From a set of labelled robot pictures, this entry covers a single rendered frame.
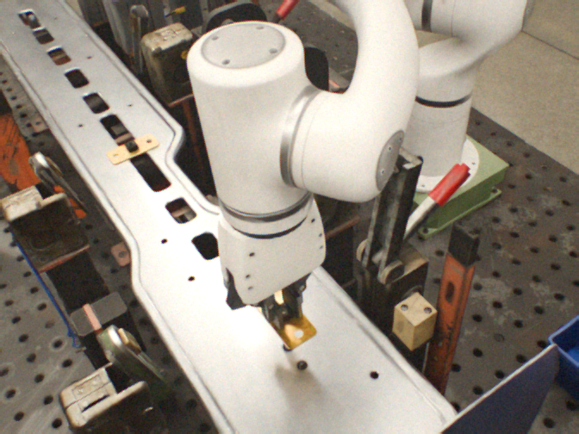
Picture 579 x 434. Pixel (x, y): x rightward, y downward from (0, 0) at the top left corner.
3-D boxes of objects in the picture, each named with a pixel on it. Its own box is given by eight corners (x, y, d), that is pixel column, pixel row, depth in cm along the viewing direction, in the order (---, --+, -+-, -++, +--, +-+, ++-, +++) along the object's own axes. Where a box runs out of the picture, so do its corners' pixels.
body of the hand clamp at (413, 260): (356, 388, 100) (358, 254, 75) (388, 366, 103) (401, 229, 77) (379, 416, 97) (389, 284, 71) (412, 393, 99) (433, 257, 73)
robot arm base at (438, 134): (441, 119, 133) (451, 46, 119) (498, 170, 121) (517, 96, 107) (366, 150, 128) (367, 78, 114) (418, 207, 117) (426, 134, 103)
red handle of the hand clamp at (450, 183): (361, 251, 73) (451, 152, 71) (368, 257, 75) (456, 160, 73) (383, 273, 70) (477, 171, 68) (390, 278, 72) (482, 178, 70)
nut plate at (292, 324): (250, 300, 69) (248, 294, 68) (277, 283, 70) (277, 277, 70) (290, 351, 64) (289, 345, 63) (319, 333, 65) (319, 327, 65)
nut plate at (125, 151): (114, 166, 98) (111, 160, 97) (105, 154, 100) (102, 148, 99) (160, 145, 100) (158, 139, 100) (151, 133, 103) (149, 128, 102)
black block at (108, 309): (112, 413, 101) (48, 314, 79) (170, 378, 104) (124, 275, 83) (131, 452, 96) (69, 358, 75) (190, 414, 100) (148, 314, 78)
